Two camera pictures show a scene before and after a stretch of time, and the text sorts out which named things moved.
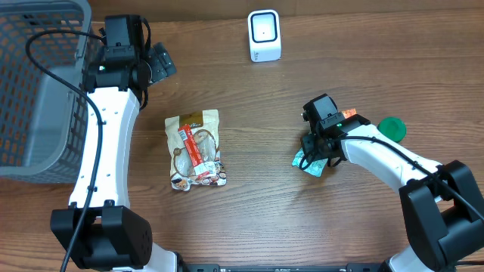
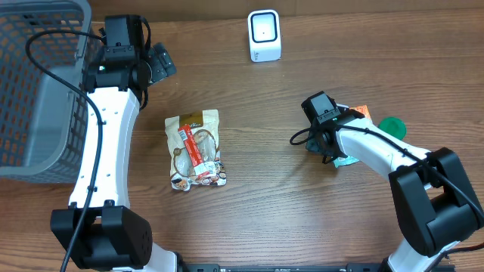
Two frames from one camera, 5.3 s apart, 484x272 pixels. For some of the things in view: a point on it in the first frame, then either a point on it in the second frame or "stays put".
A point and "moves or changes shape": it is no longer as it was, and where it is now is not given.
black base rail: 349,267 stays put
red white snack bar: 200,167 stays put
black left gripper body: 162,61 stays put
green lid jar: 393,128 stays put
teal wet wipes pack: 314,166 moves or changes shape
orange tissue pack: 349,112 moves or changes shape
